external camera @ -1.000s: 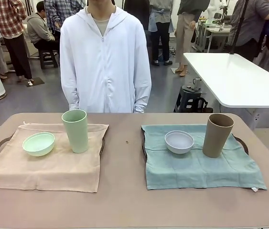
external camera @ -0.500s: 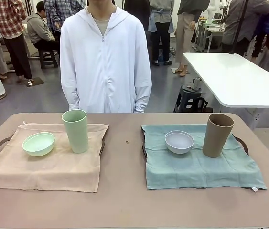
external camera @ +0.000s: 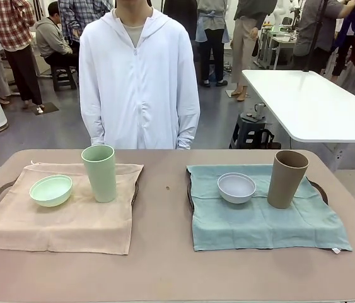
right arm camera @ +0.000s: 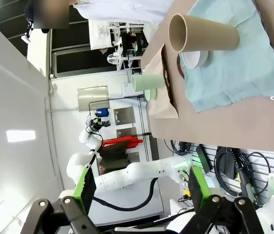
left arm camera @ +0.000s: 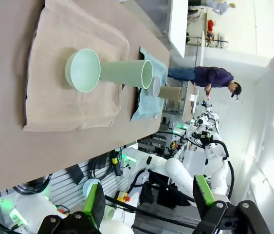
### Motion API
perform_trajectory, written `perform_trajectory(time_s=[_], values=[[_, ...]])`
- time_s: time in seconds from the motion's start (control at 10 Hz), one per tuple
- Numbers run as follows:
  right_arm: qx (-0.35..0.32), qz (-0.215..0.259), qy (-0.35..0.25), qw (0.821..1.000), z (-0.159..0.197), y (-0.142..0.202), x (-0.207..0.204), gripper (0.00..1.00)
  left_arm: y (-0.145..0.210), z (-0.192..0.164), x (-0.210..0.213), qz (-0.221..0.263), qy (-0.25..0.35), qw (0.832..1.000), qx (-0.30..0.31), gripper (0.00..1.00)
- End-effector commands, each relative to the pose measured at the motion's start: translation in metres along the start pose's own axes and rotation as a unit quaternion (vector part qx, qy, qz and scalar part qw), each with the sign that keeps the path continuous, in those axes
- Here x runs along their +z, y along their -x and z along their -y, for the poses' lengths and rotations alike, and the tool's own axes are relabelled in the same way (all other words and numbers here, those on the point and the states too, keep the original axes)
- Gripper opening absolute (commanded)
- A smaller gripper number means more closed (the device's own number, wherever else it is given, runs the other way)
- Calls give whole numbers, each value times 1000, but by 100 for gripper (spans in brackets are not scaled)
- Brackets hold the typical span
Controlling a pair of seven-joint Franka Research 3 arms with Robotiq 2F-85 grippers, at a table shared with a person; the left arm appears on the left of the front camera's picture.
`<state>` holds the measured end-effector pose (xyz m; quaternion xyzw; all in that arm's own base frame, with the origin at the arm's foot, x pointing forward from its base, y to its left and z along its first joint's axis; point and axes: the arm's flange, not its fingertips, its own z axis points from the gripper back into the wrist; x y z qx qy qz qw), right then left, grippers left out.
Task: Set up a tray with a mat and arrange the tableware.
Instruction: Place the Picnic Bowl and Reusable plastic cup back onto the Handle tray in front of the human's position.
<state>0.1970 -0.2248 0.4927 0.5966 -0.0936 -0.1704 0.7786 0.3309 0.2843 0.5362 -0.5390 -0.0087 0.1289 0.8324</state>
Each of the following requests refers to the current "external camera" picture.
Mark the light green tall cup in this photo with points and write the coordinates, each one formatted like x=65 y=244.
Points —
x=101 y=180

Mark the grey background workbench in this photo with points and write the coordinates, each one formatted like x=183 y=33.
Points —
x=278 y=47

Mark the dark brown serving tray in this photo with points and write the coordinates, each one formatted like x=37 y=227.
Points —
x=136 y=191
x=189 y=199

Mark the seated person in grey hoodie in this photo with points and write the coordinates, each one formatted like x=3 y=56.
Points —
x=52 y=38

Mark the light green bowl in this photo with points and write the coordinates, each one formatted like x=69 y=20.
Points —
x=51 y=194

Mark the brown tall cup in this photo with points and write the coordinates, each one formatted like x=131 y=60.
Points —
x=286 y=186

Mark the black step stool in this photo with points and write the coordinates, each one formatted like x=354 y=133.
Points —
x=249 y=134

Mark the person in blue plaid shirt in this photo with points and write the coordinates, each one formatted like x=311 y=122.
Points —
x=79 y=12

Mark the pale blue bowl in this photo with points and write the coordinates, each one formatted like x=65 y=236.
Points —
x=237 y=191

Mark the person in beige trousers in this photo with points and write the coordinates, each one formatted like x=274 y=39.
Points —
x=249 y=47

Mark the metal pot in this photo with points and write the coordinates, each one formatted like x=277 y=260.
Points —
x=260 y=111

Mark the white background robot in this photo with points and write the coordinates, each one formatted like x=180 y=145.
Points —
x=282 y=14

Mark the white side table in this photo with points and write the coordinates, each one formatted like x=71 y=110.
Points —
x=309 y=104

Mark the beige cloth mat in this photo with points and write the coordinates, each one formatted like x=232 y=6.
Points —
x=70 y=227

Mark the person in white hoodie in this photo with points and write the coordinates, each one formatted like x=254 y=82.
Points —
x=139 y=79

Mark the person in denim apron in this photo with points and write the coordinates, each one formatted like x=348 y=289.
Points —
x=212 y=38

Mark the teal cloth mat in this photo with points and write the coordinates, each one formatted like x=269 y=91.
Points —
x=259 y=227

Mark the black stand pole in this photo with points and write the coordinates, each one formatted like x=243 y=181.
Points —
x=317 y=31

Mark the dark floor mat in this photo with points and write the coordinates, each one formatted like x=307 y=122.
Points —
x=49 y=108

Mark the dark wooden stool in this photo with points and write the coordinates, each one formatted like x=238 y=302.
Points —
x=65 y=77

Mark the person's left forearm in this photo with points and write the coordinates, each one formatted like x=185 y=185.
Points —
x=186 y=126

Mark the person in grey shirt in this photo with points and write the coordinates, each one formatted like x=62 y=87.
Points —
x=312 y=25

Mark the person's right forearm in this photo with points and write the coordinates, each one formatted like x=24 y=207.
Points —
x=96 y=126

